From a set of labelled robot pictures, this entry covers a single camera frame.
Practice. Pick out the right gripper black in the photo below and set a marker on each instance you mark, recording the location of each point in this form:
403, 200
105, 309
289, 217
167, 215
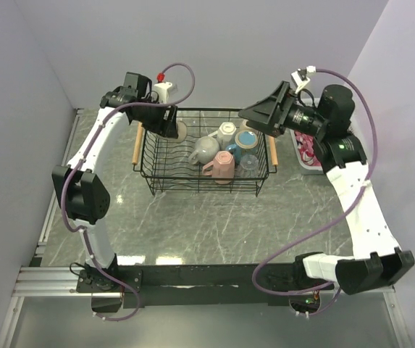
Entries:
265, 115

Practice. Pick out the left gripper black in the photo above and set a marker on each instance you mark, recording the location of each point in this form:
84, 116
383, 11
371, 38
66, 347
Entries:
166, 127

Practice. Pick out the steel cup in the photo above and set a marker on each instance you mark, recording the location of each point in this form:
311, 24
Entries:
182, 131

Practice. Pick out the beige handleless cup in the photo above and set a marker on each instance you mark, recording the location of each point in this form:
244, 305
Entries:
245, 127

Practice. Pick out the blue butterfly mug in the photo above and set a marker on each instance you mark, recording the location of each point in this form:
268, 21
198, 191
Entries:
245, 142

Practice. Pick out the beige mug white inside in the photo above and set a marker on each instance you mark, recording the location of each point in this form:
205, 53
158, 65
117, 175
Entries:
205, 150

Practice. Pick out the white faceted mug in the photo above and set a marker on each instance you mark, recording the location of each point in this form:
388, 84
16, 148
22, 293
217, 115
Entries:
225, 134

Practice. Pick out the clear glass cup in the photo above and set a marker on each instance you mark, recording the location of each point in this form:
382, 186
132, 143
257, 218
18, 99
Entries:
249, 166

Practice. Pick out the pink mug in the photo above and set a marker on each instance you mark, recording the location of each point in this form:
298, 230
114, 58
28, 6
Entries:
221, 168

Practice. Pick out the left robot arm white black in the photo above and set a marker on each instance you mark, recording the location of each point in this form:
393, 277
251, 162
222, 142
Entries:
81, 194

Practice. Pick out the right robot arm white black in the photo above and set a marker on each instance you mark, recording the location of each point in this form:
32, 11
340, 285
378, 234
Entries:
377, 260

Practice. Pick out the pink camouflage cloth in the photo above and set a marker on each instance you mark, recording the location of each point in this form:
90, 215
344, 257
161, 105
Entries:
305, 149

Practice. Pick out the white plastic basket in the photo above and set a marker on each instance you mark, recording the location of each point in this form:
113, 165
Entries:
307, 124

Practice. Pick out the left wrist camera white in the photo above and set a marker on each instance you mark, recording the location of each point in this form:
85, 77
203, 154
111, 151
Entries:
162, 89

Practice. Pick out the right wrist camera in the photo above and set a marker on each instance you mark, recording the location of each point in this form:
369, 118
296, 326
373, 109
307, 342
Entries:
301, 77

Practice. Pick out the black wire dish rack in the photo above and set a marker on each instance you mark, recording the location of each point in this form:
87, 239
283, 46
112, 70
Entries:
164, 163

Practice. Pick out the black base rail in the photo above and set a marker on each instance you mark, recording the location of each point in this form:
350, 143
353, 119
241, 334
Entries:
167, 285

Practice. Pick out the aluminium frame rail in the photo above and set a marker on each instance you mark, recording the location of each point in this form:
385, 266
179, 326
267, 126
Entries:
45, 310

